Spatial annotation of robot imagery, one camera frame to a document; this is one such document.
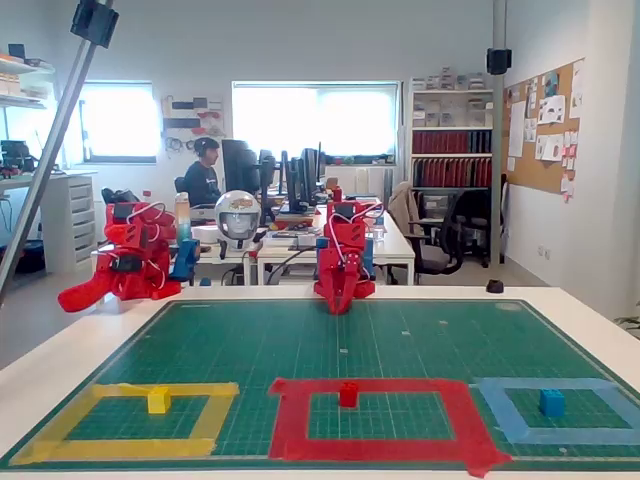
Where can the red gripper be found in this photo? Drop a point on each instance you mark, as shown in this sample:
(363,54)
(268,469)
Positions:
(340,286)

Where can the red cube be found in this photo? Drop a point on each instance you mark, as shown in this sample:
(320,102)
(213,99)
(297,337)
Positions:
(348,395)

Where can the red leader arm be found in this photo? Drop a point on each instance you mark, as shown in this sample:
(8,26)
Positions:
(135,260)

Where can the red robot arm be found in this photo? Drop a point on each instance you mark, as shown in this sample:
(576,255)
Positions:
(345,232)

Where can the red tape square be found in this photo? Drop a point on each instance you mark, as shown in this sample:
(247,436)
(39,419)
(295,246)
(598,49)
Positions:
(370,447)

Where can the small yellow block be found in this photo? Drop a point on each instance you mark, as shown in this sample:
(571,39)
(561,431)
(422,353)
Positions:
(159,401)

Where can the small blue block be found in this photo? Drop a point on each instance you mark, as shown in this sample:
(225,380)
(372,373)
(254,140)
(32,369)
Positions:
(552,404)

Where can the blue tape square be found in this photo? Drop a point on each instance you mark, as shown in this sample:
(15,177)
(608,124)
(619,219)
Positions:
(550,435)

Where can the yellow tape square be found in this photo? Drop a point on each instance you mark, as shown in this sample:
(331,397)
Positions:
(125,447)

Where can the green cutting mat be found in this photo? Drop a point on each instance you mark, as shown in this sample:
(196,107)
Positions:
(300,340)

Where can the black office chair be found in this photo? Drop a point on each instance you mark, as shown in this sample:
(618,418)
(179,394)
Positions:
(436,260)
(475,210)

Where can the beige jacket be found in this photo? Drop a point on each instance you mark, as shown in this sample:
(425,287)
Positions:
(402,205)

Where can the black computer monitor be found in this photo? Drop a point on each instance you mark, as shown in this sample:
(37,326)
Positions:
(311,172)
(267,172)
(239,165)
(294,182)

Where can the white helmet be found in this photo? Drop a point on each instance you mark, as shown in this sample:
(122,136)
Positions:
(237,220)

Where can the white round container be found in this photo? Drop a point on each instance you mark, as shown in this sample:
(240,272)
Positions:
(205,234)

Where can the small black knob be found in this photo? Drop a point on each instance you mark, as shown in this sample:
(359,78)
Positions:
(495,286)

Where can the wide window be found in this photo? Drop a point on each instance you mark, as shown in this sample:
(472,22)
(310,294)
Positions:
(315,120)

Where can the colourful drink bottle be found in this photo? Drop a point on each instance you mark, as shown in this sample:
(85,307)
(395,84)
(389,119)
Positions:
(183,220)

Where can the seated person in dark top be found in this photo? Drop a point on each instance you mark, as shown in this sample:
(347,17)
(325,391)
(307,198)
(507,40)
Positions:
(202,182)

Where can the white bookshelf with binders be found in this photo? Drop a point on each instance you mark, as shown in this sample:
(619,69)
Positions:
(450,145)

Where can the upright metal pole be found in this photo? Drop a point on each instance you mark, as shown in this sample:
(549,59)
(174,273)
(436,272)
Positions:
(498,150)

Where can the cork pin board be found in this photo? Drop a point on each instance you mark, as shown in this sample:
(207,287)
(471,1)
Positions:
(530,172)

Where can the black bag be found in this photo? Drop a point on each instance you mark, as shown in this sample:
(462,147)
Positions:
(120,196)

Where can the black pole clamp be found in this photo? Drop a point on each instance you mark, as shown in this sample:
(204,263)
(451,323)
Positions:
(499,61)
(94,22)

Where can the white drawer cabinet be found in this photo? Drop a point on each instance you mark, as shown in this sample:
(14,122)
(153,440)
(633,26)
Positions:
(75,220)

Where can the green plant leaves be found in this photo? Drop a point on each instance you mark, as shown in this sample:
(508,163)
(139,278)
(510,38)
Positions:
(629,325)

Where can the slanted metal pole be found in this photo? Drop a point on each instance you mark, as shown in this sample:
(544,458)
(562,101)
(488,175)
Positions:
(57,130)

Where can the white wall outlet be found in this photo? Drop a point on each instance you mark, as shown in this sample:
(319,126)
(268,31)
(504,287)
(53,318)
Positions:
(544,251)

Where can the wall tool rack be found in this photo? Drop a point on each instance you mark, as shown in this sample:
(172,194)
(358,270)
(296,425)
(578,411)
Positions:
(192,122)

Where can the wall shelf with boxes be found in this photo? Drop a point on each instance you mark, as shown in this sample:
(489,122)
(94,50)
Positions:
(25,90)

